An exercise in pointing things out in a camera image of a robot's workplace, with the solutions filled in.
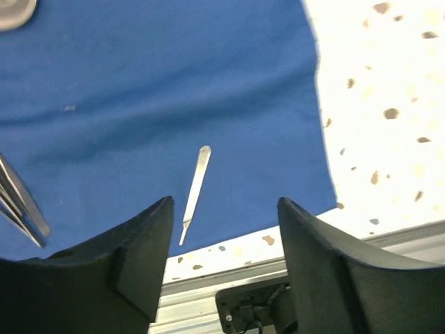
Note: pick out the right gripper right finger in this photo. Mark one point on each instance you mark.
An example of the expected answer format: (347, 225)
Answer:
(341, 284)

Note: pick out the aluminium mounting rail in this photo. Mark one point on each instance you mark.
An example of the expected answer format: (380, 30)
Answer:
(188, 299)

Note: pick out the steel tweezers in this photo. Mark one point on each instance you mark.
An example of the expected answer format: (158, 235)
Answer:
(20, 195)
(20, 219)

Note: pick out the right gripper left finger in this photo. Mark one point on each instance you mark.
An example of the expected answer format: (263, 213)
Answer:
(108, 284)

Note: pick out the steel scalpel handle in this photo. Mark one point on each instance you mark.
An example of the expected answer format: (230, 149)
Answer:
(194, 193)

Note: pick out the stainless steel tray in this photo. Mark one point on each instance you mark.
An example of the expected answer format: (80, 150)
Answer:
(15, 13)

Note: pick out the blue surgical cloth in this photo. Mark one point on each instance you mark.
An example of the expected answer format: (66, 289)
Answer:
(106, 104)

